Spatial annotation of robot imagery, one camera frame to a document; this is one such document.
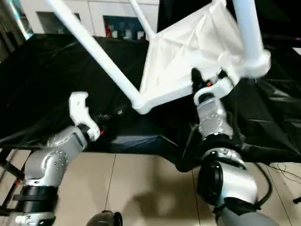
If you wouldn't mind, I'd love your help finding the white plastic table top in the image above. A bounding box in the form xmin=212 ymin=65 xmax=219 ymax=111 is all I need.
xmin=133 ymin=1 xmax=246 ymax=114

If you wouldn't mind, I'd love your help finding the white plastic table leg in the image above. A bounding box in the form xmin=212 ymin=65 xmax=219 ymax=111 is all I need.
xmin=128 ymin=0 xmax=156 ymax=40
xmin=232 ymin=0 xmax=272 ymax=80
xmin=46 ymin=0 xmax=146 ymax=113

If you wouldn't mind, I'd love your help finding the black mat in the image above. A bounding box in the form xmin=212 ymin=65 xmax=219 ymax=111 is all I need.
xmin=0 ymin=32 xmax=301 ymax=174

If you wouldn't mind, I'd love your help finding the black robot left foot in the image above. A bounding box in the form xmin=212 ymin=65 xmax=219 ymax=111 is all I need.
xmin=87 ymin=210 xmax=124 ymax=226

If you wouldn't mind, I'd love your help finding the white glass-door cabinet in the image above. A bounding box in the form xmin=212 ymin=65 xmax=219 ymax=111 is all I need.
xmin=21 ymin=0 xmax=160 ymax=40

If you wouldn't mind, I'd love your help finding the grey metal rack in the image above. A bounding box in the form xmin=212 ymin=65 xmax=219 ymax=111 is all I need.
xmin=0 ymin=0 xmax=34 ymax=43

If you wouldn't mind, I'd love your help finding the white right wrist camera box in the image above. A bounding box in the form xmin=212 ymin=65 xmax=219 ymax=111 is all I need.
xmin=193 ymin=71 xmax=236 ymax=106

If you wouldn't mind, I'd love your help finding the black folding table frame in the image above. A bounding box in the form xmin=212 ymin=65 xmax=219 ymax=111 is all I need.
xmin=0 ymin=150 xmax=26 ymax=212

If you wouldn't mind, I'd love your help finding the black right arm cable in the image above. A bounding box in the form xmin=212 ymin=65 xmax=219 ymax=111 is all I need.
xmin=247 ymin=162 xmax=274 ymax=205

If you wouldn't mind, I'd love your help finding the black floor cable bundle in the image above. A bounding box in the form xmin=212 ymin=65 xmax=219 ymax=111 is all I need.
xmin=270 ymin=162 xmax=301 ymax=204

